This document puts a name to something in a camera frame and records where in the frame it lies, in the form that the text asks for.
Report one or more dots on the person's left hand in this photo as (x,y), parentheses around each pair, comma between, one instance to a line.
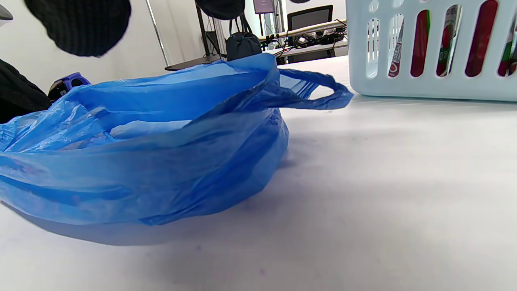
(16,93)

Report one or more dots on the person's right hand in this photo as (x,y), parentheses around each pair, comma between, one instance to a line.
(80,24)

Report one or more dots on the black blue barcode scanner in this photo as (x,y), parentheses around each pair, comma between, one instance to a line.
(70,81)

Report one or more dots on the blue plastic bag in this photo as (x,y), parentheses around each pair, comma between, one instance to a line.
(161,161)

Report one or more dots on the grey black hand controller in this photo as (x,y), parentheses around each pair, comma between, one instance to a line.
(4,12)

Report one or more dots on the black handbag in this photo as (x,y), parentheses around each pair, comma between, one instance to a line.
(242,44)

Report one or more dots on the cluttered background desk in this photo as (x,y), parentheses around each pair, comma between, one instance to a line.
(307,48)

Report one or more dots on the black monitor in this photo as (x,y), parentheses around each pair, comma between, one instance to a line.
(309,18)

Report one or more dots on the light blue plastic basket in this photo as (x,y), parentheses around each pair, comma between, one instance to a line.
(424,87)

